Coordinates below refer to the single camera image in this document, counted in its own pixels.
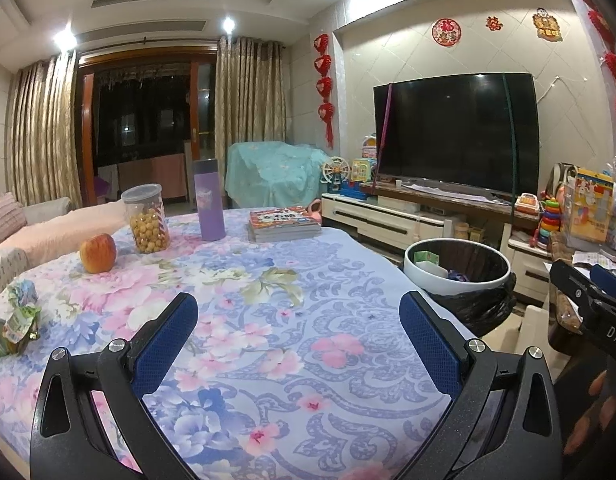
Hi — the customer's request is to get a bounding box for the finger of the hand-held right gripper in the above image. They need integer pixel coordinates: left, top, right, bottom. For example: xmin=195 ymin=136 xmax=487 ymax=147
xmin=589 ymin=263 xmax=616 ymax=306
xmin=548 ymin=258 xmax=606 ymax=333

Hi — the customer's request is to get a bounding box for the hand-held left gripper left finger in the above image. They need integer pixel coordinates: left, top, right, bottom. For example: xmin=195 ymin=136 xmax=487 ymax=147
xmin=29 ymin=292 xmax=200 ymax=480

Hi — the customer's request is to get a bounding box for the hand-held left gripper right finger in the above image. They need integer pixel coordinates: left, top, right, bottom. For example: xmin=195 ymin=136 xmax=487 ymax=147
xmin=399 ymin=290 xmax=564 ymax=480

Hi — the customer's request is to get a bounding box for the black bin bag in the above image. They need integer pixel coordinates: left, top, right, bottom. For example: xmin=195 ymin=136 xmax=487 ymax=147
xmin=428 ymin=242 xmax=517 ymax=338

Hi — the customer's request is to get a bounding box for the white waste bin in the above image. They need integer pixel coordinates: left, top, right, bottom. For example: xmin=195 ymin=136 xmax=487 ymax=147
xmin=404 ymin=239 xmax=514 ymax=296

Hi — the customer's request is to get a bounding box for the person's right hand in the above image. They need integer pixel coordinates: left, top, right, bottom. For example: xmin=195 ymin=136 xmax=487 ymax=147
xmin=565 ymin=370 xmax=611 ymax=456

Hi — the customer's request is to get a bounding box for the colourful toy package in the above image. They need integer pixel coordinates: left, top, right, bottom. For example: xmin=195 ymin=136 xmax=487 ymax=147
xmin=560 ymin=165 xmax=616 ymax=251

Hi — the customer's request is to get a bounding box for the red apple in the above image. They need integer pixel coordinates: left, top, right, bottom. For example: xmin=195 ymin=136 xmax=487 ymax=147
xmin=79 ymin=233 xmax=117 ymax=275

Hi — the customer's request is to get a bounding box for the clear jar of snack balls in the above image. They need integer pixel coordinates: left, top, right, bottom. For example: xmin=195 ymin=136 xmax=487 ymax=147
xmin=120 ymin=184 xmax=171 ymax=255

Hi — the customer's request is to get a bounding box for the floral tablecloth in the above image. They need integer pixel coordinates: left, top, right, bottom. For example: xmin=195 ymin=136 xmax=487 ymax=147
xmin=0 ymin=207 xmax=451 ymax=480

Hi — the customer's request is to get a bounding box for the white television cabinet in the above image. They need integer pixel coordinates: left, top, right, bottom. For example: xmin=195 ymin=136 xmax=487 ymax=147
xmin=320 ymin=182 xmax=556 ymax=306

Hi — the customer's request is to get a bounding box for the green snack packet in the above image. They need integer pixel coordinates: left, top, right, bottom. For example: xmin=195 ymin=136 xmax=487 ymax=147
xmin=0 ymin=305 xmax=43 ymax=358

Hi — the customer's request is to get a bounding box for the peach sofa blanket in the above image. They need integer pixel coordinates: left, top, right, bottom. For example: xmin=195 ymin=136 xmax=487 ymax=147
xmin=0 ymin=202 xmax=129 ymax=266

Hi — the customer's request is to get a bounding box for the light blue snack packet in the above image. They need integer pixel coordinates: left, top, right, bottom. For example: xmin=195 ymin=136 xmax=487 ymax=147
xmin=7 ymin=280 xmax=39 ymax=311

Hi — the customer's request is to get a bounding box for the purple drink bottle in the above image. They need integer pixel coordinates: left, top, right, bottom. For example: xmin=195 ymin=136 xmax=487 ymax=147
xmin=193 ymin=158 xmax=226 ymax=242

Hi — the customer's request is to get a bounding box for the blue toy train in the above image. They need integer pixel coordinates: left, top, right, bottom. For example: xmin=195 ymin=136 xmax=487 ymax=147
xmin=328 ymin=182 xmax=374 ymax=200

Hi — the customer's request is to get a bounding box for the light grey sofa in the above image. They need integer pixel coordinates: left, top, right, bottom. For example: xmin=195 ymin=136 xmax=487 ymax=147
xmin=0 ymin=192 xmax=129 ymax=306

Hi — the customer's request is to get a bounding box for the red cover picture book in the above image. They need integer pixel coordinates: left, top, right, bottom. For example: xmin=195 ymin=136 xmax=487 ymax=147
xmin=249 ymin=208 xmax=321 ymax=229

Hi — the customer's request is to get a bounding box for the yellow green toy box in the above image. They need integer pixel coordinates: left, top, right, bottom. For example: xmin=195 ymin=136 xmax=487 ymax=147
xmin=350 ymin=157 xmax=379 ymax=183

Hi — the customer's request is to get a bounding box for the black flat television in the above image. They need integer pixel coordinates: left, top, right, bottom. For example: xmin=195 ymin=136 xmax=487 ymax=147
xmin=373 ymin=72 xmax=540 ymax=196

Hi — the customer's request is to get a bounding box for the ferris wheel toy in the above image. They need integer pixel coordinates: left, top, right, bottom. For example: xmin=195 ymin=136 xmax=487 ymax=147
xmin=320 ymin=156 xmax=350 ymax=193

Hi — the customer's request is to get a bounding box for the pink striped pillow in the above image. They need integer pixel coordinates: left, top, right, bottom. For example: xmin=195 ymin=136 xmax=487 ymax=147
xmin=0 ymin=191 xmax=29 ymax=248

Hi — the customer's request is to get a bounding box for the teal covered chair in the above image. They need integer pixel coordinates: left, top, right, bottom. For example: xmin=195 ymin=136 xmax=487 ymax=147
xmin=224 ymin=141 xmax=334 ymax=209

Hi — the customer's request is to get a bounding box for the pink white toy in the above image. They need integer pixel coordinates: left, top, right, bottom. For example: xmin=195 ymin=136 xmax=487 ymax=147
xmin=359 ymin=134 xmax=381 ymax=161

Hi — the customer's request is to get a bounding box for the pink ribbon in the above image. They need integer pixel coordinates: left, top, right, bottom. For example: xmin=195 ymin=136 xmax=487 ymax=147
xmin=378 ymin=83 xmax=393 ymax=182

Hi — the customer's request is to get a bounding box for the red hanging heart decoration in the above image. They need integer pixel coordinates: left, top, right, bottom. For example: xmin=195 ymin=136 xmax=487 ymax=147
xmin=313 ymin=34 xmax=337 ymax=150
xmin=570 ymin=0 xmax=616 ymax=136

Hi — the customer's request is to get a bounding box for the wooden framed glass door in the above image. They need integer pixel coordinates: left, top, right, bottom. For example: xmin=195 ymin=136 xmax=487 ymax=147
xmin=75 ymin=47 xmax=219 ymax=206

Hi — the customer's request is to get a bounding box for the gold curtain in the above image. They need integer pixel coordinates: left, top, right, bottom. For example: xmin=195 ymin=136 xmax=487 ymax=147
xmin=214 ymin=35 xmax=287 ymax=211
xmin=5 ymin=50 xmax=84 ymax=206

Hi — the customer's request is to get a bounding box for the rainbow stacking ring toy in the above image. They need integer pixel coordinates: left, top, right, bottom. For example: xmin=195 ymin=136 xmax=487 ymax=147
xmin=533 ymin=195 xmax=564 ymax=248

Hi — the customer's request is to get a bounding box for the gold red wall ornament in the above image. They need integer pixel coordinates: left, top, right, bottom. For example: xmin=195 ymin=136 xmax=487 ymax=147
xmin=532 ymin=7 xmax=563 ymax=42

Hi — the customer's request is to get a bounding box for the round red wall decoration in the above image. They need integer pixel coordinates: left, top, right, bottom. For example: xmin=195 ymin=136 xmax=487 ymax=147
xmin=432 ymin=17 xmax=460 ymax=47

